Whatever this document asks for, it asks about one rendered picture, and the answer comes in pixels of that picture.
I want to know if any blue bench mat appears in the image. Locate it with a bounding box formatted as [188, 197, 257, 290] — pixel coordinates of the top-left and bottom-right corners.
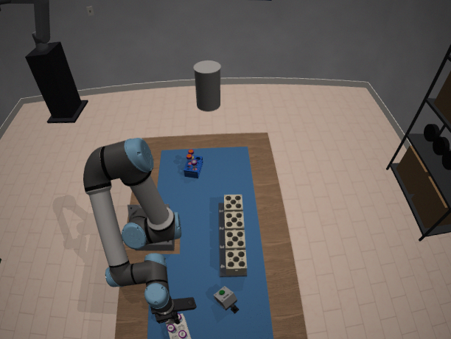
[157, 147, 273, 339]

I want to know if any blue tube rack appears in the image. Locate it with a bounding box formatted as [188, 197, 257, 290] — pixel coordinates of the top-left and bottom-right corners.
[184, 155, 203, 178]

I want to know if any cream bucket adapter with holes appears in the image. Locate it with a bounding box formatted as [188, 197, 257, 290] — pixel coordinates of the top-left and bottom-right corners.
[225, 212, 244, 231]
[224, 195, 243, 218]
[225, 230, 245, 251]

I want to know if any white tube rack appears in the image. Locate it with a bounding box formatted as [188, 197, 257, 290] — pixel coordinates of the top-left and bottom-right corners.
[168, 313, 191, 339]

